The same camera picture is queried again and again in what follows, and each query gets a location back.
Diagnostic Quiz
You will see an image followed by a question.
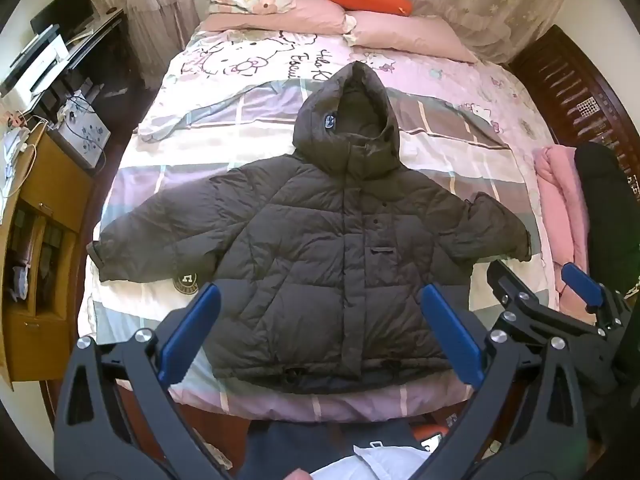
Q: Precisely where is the bed with pink patterned bedding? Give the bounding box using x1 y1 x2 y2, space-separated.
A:
82 25 561 428

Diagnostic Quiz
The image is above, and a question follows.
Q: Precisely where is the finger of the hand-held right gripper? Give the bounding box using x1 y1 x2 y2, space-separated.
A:
486 259 601 341
560 261 632 328

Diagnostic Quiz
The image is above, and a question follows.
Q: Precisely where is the white floral box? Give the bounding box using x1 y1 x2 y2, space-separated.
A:
59 97 112 168

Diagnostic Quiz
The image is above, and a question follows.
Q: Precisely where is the pink pillow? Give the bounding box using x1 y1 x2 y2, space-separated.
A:
200 0 351 36
345 10 478 63

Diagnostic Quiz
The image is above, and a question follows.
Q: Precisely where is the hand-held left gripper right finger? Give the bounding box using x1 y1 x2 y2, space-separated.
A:
420 284 592 480

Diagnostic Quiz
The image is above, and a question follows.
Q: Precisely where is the folded pink blanket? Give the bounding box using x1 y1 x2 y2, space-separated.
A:
532 145 593 311

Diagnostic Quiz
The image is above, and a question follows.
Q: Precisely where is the black garment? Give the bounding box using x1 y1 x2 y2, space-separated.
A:
574 142 640 301

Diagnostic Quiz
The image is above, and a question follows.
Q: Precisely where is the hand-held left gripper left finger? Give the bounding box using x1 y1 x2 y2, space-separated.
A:
52 282 223 480

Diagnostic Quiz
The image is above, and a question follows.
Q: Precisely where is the dark olive hooded puffer jacket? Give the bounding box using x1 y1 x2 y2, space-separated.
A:
86 62 533 395

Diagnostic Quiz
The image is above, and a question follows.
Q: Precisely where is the black desk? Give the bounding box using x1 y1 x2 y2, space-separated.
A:
30 7 126 116

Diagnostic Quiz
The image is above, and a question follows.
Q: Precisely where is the white printer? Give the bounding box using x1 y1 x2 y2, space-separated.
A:
0 25 71 103

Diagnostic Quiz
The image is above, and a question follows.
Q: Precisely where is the black monitor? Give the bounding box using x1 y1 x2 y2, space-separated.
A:
30 0 96 36

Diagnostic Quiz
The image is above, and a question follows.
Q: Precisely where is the wooden cabinet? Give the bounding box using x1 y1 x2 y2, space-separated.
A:
0 120 98 391

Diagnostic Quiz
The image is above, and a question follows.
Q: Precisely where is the person's white shirt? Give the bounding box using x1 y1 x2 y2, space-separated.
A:
310 442 446 480

